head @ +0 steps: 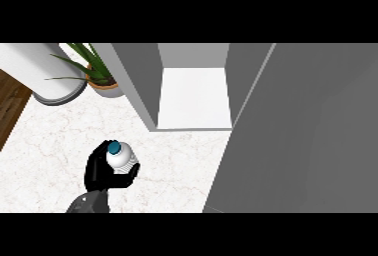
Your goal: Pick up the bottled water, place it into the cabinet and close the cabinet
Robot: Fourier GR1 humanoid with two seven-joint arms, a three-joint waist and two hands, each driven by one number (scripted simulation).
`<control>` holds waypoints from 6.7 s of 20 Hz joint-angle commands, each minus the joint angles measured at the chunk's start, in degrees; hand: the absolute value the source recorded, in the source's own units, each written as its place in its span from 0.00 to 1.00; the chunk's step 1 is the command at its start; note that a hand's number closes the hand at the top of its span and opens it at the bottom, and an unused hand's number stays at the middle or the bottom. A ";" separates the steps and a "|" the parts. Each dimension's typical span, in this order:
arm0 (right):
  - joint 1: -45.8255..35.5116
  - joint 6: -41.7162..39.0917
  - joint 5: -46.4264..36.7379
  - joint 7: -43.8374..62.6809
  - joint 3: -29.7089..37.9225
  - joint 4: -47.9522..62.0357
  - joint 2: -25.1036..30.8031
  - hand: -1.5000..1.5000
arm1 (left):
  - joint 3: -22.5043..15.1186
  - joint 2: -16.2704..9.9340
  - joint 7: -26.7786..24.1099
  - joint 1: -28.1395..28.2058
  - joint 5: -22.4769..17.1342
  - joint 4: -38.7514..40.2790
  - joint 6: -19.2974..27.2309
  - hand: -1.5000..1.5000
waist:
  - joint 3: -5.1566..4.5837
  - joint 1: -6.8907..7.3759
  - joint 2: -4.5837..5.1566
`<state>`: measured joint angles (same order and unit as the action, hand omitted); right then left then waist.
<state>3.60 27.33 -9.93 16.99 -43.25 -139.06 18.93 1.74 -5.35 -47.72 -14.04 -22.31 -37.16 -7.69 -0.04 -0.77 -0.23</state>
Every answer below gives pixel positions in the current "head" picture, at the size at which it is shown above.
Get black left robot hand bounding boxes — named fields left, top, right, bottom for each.
left=84, top=139, right=141, bottom=193

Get white bottle with blue cap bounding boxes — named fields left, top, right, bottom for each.
left=104, top=140, right=140, bottom=175

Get grey open cabinet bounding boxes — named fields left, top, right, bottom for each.
left=90, top=43, right=274, bottom=133

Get large flat grey cabinet door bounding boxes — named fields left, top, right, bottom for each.
left=200, top=43, right=378, bottom=214

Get green potted plant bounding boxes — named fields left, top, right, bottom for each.
left=44, top=43, right=125, bottom=99

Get white paper towel roll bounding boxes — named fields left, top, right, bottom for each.
left=0, top=43, right=88, bottom=107

